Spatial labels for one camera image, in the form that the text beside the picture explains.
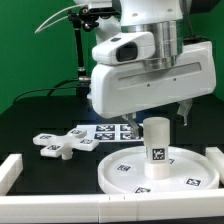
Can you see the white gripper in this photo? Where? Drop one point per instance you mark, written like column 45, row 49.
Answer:
column 128, row 88

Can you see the white round table top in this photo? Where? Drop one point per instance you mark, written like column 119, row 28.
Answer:
column 123, row 172

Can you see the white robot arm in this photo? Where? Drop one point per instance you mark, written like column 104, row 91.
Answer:
column 147, row 64

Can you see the white marker sheet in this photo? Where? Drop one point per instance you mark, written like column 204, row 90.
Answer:
column 109, row 132

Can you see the white front fence bar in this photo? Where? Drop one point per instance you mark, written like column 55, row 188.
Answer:
column 111, row 208

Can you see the white cross table base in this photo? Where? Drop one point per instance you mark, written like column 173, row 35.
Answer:
column 62, row 146

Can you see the white left fence bar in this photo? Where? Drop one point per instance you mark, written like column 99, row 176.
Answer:
column 10, row 170

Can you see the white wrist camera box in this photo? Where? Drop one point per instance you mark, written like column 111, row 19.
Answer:
column 124, row 48

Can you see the black camera stand pole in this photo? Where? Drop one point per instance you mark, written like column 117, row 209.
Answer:
column 83, row 88

